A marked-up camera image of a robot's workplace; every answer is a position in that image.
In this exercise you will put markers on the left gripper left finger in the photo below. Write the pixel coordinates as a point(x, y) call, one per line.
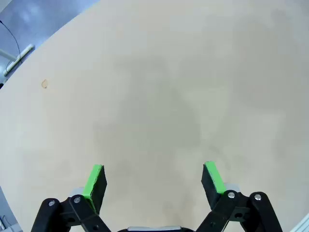
point(95, 188)

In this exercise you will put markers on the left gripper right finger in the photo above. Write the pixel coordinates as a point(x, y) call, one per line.
point(212, 184)

